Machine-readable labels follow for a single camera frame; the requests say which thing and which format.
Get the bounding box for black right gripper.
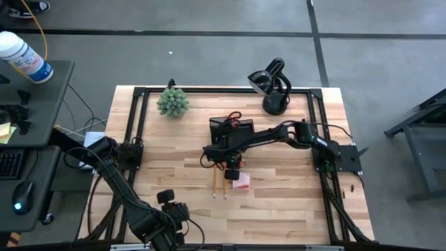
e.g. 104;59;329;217
203;134;245;181

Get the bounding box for red and black scissors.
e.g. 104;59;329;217
222;111;243;128

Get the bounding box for pink sticky note pad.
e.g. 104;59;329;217
232;172;252;191

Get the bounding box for black mesh desk organizer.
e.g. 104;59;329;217
208;117;256;147

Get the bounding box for green succulent in pot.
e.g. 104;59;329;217
156;87;190;119

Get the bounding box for black desk lamp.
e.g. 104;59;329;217
247;57;293;116

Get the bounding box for white box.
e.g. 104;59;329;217
82;130;106;148

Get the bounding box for black lever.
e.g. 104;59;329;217
351;146;370;162

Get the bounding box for black computer mouse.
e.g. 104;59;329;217
11;180;36;216

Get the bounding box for black side desk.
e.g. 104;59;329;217
0;59;76;234

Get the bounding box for black keyboard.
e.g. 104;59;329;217
0;149;26;181

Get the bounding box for yellow sticky notes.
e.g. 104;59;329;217
0;121;18;145

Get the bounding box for grey metal table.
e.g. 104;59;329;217
383;87;446;204

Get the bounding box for white wipes canister blue label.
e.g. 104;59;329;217
0;31;54;84

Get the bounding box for person's shoe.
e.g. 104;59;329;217
7;0;52;20

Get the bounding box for silver bracket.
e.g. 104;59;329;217
109;243;151;251
305;245;345;251

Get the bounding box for black aluminium table frame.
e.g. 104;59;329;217
83;86;376;245

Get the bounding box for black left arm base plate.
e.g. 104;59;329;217
116;142;144;171

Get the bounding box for white floor cable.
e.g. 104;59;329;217
55;118;109;137

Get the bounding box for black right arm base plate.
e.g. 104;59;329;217
312;144;363;173

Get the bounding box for black floor cable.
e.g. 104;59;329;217
61;83;109;133

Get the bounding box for yellow cable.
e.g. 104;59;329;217
20;0;49;62

